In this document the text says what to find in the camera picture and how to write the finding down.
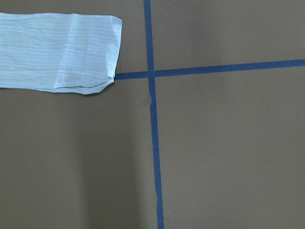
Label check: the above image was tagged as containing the light blue button shirt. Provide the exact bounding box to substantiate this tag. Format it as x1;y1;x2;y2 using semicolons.
0;13;122;94

